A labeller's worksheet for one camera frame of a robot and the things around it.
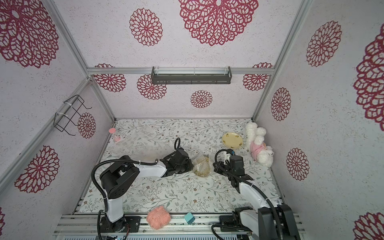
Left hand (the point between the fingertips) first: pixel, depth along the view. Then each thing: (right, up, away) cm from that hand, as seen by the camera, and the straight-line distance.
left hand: (194, 166), depth 93 cm
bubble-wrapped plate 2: (+5, +1, -3) cm, 6 cm away
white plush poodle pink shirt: (+41, +8, -3) cm, 42 cm away
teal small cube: (-3, -22, -18) cm, 29 cm away
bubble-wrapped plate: (-30, +6, +5) cm, 31 cm away
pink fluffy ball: (-17, -19, -22) cm, 34 cm away
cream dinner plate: (+28, +16, +15) cm, 35 cm away
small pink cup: (-55, +17, +14) cm, 59 cm away
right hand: (+11, +4, -6) cm, 13 cm away
